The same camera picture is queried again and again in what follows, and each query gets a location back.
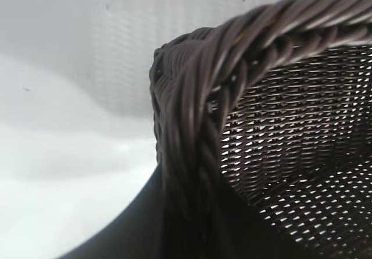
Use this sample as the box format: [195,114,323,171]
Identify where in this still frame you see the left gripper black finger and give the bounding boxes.
[55,164,169,259]

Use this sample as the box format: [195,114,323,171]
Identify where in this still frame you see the dark brown wicker basket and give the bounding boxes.
[148,0,372,259]

